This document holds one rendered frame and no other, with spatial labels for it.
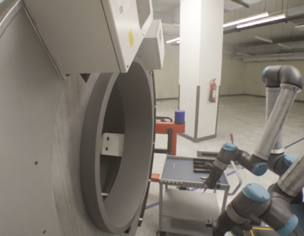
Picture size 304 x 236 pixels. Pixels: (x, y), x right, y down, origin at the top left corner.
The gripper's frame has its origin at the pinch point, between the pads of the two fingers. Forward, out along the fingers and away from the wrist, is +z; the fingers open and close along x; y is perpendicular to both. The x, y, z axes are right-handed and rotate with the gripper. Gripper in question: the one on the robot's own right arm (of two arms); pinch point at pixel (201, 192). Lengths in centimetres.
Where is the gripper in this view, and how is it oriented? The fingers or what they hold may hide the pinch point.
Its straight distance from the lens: 122.8
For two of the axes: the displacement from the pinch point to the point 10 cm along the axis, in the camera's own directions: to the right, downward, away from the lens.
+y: 9.1, 4.1, 0.1
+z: -4.1, 9.1, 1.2
